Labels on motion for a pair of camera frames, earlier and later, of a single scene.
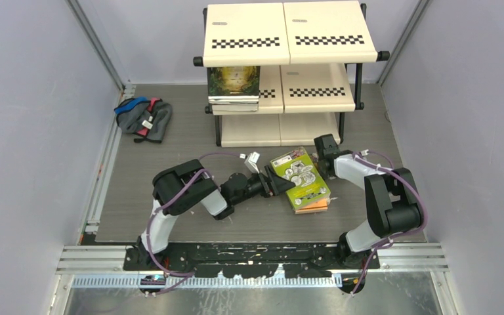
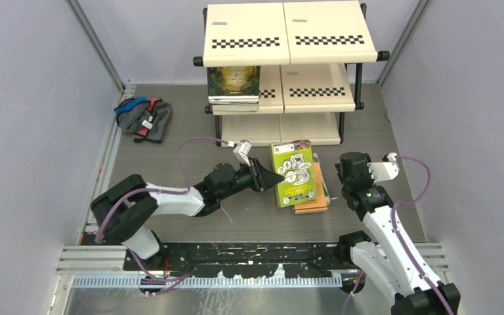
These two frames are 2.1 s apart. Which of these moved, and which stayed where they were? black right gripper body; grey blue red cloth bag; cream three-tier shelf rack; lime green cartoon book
Moved: black right gripper body; lime green cartoon book
Stayed: cream three-tier shelf rack; grey blue red cloth bag
